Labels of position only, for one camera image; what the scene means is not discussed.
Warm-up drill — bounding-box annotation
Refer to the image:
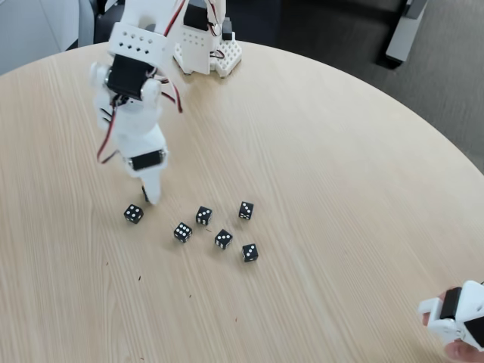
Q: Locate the white leader arm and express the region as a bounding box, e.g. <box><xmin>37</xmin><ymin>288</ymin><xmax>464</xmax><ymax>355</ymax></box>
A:
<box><xmin>417</xmin><ymin>280</ymin><xmax>484</xmax><ymax>349</ymax></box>

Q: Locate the dark upholstered chair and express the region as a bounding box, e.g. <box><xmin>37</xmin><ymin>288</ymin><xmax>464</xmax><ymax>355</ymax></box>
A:
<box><xmin>93</xmin><ymin>0</ymin><xmax>182</xmax><ymax>45</ymax></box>

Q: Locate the grey metal desk leg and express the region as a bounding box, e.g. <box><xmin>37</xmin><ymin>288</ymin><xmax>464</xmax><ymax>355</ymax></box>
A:
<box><xmin>385</xmin><ymin>0</ymin><xmax>430</xmax><ymax>64</ymax></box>

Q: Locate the person's hand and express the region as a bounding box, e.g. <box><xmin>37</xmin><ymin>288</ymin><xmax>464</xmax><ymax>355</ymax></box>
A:
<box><xmin>422</xmin><ymin>312</ymin><xmax>484</xmax><ymax>363</ymax></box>

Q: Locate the red black servo cable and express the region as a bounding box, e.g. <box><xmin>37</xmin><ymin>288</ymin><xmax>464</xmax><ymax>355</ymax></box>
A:
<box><xmin>96</xmin><ymin>96</ymin><xmax>126</xmax><ymax>166</ymax></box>

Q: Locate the white cabinet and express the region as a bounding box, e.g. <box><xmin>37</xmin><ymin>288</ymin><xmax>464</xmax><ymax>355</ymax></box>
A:
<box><xmin>0</xmin><ymin>0</ymin><xmax>95</xmax><ymax>76</ymax></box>

